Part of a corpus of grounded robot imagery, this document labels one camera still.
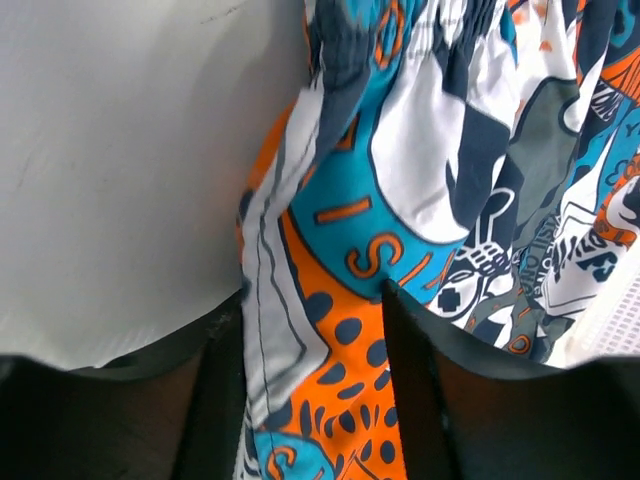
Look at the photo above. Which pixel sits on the white plastic mesh basket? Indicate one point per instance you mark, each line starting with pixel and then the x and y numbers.
pixel 610 325

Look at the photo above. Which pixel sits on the patterned blue orange shorts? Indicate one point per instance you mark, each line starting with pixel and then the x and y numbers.
pixel 483 155

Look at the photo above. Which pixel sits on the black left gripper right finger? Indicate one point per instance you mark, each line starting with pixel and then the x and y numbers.
pixel 467 410

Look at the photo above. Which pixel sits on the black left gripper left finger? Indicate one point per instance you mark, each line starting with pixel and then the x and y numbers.
pixel 170 410

